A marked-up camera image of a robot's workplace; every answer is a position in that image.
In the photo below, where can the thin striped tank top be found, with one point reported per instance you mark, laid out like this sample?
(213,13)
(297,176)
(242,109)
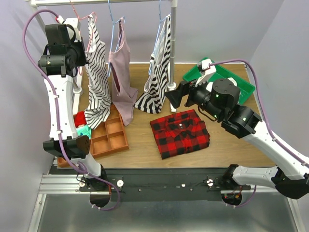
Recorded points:
(99,97)

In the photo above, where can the orange compartment organizer box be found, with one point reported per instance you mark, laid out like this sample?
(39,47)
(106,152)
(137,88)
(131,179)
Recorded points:
(109,137)

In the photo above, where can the silver clothes rack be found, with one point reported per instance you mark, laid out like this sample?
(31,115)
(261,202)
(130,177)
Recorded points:
(34,4)

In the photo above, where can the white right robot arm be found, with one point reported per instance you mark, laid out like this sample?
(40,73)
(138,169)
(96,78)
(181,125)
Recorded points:
(290,175)

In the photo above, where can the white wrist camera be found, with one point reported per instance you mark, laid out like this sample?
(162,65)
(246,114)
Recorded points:
(206,69)
(71,24)

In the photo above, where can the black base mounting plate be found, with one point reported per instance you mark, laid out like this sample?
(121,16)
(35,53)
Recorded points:
(175,184)

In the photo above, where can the bold black white striped top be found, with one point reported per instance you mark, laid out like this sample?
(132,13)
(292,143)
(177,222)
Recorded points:
(152,99)

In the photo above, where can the red sock roll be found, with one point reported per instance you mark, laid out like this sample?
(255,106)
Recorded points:
(79,119)

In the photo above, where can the mauve tank top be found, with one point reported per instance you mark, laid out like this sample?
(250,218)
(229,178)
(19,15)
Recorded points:
(124,95)

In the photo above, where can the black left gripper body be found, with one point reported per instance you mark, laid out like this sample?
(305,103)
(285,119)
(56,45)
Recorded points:
(81,53)

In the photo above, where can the teal cloth bundle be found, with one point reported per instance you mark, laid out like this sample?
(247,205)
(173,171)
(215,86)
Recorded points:
(84,130)

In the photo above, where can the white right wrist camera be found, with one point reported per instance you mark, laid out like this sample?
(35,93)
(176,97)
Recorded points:
(206,69)

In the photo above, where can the red black plaid shirt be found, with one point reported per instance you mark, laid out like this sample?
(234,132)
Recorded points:
(180,133)

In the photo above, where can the blue hanger with striped top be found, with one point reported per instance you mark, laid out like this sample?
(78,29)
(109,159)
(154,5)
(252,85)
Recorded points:
(160,27)

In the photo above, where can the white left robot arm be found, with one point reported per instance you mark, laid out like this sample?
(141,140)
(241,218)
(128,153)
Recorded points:
(61,58)

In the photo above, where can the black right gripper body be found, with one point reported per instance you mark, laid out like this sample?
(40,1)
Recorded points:
(200,95)

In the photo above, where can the green plastic tray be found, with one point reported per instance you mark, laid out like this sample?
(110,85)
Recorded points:
(246,89)

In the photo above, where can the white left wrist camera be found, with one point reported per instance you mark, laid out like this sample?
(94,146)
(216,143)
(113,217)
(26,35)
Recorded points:
(71,24)

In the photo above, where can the blue hanger with mauve top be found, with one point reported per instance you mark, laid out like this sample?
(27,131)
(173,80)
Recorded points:
(112,36)

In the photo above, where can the white cloth in tray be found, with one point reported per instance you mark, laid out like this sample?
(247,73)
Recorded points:
(233,81)

